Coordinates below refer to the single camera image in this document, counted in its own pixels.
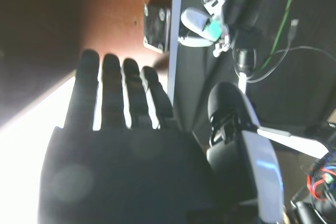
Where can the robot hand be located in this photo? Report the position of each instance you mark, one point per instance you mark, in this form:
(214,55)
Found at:
(123,171)

